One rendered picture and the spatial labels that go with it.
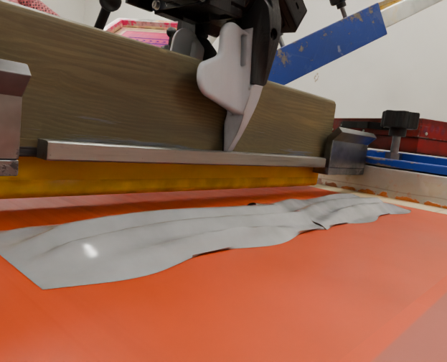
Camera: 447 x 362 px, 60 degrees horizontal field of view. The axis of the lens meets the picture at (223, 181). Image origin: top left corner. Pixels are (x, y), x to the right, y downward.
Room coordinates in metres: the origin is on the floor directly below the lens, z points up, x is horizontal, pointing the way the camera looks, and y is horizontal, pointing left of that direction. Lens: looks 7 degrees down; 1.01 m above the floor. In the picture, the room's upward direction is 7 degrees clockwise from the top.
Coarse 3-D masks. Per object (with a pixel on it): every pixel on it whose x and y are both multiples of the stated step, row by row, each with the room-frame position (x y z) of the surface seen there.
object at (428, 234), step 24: (192, 192) 0.33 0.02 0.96; (216, 192) 0.35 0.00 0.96; (240, 192) 0.36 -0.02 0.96; (264, 192) 0.38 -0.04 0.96; (288, 192) 0.40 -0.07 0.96; (312, 192) 0.43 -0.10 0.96; (336, 192) 0.45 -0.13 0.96; (384, 216) 0.33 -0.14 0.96; (408, 216) 0.34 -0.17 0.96; (432, 216) 0.36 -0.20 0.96; (384, 240) 0.24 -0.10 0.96; (408, 240) 0.25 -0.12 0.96; (432, 240) 0.25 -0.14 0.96
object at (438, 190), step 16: (320, 176) 0.53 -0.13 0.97; (336, 176) 0.52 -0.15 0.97; (352, 176) 0.50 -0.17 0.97; (368, 176) 0.49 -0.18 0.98; (384, 176) 0.48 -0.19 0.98; (400, 176) 0.46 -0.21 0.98; (416, 176) 0.45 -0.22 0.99; (432, 176) 0.44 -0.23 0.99; (368, 192) 0.49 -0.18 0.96; (384, 192) 0.47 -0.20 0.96; (400, 192) 0.46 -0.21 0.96; (416, 192) 0.45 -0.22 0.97; (432, 192) 0.44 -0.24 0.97
